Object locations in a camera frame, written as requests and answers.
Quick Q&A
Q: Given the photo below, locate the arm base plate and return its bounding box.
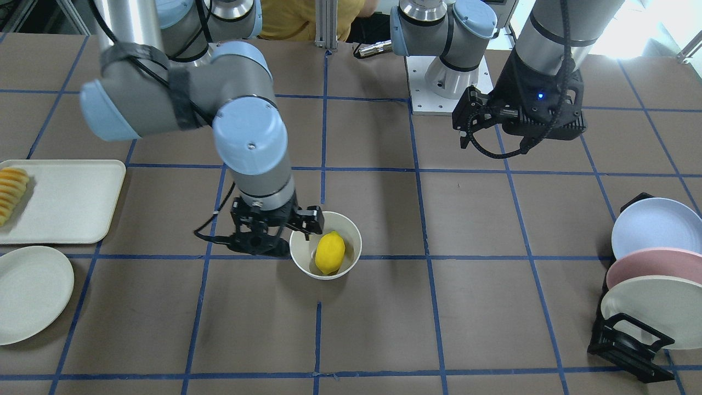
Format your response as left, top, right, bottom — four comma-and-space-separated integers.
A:
405, 56, 494, 116

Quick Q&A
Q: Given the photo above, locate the sliced yellow fruit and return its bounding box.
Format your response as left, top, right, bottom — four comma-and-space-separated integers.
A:
1, 167, 30, 227

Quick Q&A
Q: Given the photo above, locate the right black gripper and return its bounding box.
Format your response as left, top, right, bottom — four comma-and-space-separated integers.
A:
219, 190, 325, 258

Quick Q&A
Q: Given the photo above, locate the cream plate in rack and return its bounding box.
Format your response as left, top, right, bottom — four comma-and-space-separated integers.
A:
600, 275, 701, 350

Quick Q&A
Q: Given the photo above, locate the cream round plate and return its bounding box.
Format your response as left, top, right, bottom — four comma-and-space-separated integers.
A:
1, 246, 75, 346

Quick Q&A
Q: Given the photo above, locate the white ceramic bowl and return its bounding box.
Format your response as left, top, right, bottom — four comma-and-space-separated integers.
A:
289, 212, 362, 280

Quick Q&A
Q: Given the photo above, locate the pink plate in rack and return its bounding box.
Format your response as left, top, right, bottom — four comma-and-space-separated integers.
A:
605, 247, 701, 289

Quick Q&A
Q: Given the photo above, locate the person in yellow shirt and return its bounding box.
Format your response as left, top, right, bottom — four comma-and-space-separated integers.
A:
258, 1, 379, 42

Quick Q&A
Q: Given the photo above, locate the aluminium frame post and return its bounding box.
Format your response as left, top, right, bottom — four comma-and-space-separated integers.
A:
313, 0, 338, 53

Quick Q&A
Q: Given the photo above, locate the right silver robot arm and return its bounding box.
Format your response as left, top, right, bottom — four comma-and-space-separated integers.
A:
80, 1, 324, 257

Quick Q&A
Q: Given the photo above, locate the white rectangular tray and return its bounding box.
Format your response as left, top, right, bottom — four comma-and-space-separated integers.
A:
1, 160, 126, 245

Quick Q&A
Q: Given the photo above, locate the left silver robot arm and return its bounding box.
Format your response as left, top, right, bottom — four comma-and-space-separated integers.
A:
389, 1, 622, 159

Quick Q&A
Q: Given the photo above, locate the black plate rack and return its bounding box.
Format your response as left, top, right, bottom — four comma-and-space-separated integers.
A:
587, 192, 676, 383

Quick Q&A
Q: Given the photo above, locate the yellow lemon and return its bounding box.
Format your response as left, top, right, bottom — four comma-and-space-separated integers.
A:
314, 230, 346, 275

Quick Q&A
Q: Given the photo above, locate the light blue plate in rack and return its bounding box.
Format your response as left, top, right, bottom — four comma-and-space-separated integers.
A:
611, 197, 701, 258

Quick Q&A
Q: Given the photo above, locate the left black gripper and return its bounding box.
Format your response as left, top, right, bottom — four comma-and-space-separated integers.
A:
451, 50, 587, 149

